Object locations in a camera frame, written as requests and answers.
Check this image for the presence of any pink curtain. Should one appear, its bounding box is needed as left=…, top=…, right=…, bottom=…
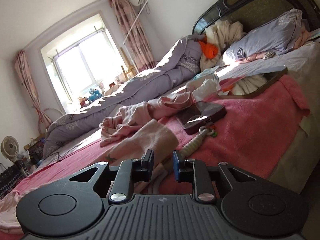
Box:
left=14, top=50, right=52, bottom=129
left=109, top=0, right=156, bottom=72

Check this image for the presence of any left pink curtain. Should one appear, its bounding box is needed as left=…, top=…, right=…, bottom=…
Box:
left=14, top=50, right=52, bottom=129

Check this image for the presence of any dark bed headboard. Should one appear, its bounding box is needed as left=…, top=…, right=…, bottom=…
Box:
left=192, top=0, right=319, bottom=34

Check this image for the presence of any pink bed blanket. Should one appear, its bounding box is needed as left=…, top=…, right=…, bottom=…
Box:
left=0, top=74, right=311, bottom=240

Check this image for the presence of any blue plush toy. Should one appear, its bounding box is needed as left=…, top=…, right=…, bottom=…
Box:
left=88, top=88, right=103, bottom=103

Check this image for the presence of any cream rope toy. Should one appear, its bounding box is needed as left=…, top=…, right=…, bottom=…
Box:
left=148, top=124, right=216, bottom=194

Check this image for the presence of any purple pillow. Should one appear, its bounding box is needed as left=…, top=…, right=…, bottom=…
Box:
left=222, top=9, right=308, bottom=65

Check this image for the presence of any orange cloth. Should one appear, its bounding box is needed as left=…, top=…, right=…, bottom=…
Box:
left=198, top=37, right=219, bottom=60

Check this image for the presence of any crumpled pink clothes pile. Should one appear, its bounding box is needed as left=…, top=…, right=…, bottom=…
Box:
left=99, top=92, right=193, bottom=147

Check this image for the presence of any beige round fan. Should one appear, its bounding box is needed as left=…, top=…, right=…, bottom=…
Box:
left=1, top=136, right=20, bottom=163

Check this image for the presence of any black cable on bed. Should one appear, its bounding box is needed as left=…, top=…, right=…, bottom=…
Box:
left=42, top=152, right=61, bottom=164

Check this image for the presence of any purple quilt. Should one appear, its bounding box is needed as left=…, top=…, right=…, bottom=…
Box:
left=42, top=35, right=204, bottom=158

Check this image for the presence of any right pink curtain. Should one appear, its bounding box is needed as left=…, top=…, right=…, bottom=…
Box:
left=109, top=0, right=156, bottom=72

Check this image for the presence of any patterned cloth covered cabinet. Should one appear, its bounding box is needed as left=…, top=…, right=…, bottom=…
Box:
left=0, top=165, right=26, bottom=200

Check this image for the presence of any light pink garment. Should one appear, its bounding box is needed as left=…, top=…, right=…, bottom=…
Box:
left=1, top=120, right=179, bottom=239

